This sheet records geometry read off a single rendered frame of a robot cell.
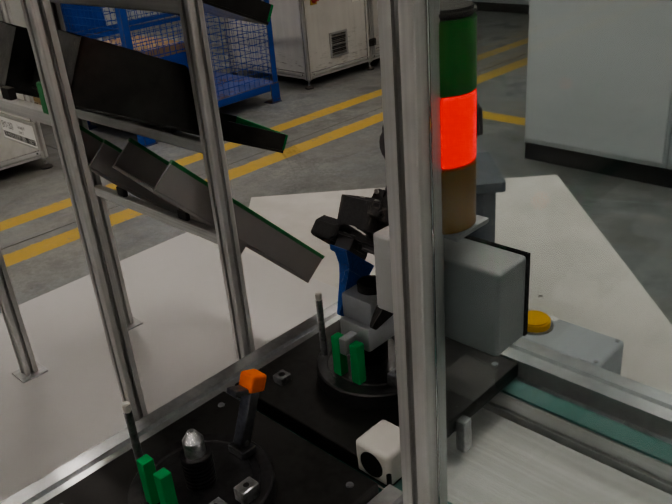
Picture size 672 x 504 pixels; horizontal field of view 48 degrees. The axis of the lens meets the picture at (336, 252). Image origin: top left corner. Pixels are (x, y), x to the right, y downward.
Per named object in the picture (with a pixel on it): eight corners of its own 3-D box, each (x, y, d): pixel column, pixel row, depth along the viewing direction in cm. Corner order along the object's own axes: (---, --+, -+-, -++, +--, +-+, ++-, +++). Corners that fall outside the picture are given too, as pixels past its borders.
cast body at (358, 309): (377, 316, 90) (373, 264, 86) (406, 328, 87) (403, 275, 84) (328, 348, 84) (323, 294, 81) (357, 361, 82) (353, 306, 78)
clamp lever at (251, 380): (242, 437, 76) (255, 367, 75) (255, 446, 75) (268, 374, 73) (214, 444, 73) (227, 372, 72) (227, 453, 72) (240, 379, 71)
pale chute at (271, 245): (260, 253, 116) (275, 229, 116) (308, 283, 106) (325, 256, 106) (111, 166, 97) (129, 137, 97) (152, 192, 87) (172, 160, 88)
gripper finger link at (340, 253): (356, 259, 90) (327, 243, 85) (379, 267, 87) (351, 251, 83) (333, 312, 89) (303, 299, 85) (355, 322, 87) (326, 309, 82)
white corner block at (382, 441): (384, 446, 80) (382, 416, 78) (418, 465, 77) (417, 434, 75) (355, 470, 77) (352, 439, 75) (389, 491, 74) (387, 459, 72)
